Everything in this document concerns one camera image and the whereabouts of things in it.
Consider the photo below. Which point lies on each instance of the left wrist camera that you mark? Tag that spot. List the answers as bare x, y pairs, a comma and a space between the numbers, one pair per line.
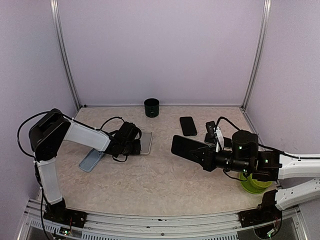
135, 133

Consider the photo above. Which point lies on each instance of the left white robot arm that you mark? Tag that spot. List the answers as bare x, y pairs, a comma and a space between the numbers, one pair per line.
55, 130

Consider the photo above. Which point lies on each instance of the front aluminium rail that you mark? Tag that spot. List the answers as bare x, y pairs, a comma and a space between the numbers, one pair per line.
102, 226

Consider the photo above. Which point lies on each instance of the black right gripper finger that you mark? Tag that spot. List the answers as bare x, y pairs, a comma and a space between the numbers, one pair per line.
201, 152
206, 162

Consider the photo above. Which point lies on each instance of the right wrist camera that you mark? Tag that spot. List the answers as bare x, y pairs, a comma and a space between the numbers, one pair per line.
211, 129

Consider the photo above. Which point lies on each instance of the dark green cup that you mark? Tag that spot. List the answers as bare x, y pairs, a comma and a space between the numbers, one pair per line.
152, 107

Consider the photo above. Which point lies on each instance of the aluminium frame post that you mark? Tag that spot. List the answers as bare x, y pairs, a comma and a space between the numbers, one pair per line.
258, 53
54, 6

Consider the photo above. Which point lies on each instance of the clear phone case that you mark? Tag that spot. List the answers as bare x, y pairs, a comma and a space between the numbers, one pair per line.
145, 142

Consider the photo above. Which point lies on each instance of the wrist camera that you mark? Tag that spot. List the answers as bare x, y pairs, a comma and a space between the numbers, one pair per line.
211, 129
135, 133

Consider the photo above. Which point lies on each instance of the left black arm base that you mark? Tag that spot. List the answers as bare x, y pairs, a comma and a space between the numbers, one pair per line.
58, 213

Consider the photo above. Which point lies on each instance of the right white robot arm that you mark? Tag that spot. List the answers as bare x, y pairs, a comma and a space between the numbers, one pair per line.
265, 166

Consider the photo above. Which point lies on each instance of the light blue phone case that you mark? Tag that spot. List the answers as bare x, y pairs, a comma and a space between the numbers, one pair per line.
91, 160

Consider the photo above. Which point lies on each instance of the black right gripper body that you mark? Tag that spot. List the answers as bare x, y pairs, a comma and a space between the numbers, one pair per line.
238, 165

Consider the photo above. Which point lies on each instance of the left aluminium frame post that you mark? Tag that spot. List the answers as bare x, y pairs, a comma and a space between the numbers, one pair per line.
54, 6

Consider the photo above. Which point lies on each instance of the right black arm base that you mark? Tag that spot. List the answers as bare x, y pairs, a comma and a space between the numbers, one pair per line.
265, 212

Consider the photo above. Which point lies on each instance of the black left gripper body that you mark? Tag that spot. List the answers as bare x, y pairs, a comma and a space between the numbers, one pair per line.
128, 150

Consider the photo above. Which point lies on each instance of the right aluminium frame post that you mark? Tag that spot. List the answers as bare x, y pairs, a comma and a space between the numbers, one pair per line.
258, 53

